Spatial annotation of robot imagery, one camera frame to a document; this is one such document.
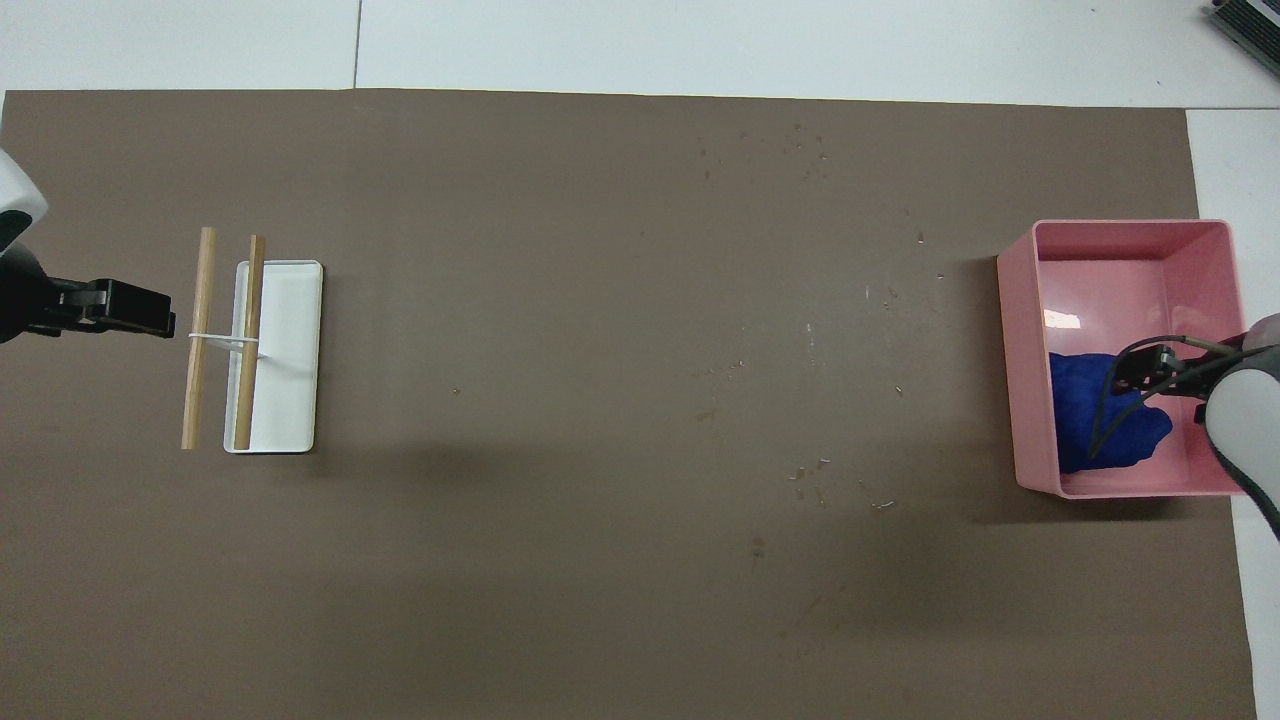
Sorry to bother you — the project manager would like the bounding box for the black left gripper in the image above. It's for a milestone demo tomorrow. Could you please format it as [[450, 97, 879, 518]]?
[[0, 243, 176, 344]]

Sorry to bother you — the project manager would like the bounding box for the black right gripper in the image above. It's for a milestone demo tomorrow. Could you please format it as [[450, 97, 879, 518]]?
[[1106, 346, 1219, 401]]

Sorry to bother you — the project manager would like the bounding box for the blue towel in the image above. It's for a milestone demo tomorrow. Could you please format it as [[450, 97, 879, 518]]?
[[1048, 350, 1173, 474]]

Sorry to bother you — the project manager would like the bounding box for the pink plastic bin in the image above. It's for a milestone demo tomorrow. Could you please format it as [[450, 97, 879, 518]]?
[[996, 219, 1256, 499]]

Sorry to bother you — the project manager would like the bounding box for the dark grey device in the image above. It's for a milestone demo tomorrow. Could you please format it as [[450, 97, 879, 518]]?
[[1205, 0, 1280, 51]]

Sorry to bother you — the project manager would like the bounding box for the brown table mat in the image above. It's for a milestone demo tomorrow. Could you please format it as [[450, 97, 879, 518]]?
[[0, 88, 1259, 720]]

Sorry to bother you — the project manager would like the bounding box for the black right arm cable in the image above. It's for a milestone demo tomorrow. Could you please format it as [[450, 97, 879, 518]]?
[[1090, 335, 1251, 461]]

